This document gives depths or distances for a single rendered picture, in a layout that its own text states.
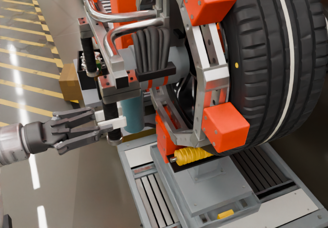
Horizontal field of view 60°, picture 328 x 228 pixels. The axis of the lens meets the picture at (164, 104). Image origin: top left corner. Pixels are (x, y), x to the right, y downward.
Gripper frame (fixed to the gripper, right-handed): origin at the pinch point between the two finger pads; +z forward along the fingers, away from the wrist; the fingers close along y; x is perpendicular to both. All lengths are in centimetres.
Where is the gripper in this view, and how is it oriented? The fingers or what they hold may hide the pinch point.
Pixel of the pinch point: (111, 118)
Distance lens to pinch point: 74.4
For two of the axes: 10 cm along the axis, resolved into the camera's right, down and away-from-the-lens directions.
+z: 9.3, -2.3, 2.7
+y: 3.6, 6.2, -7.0
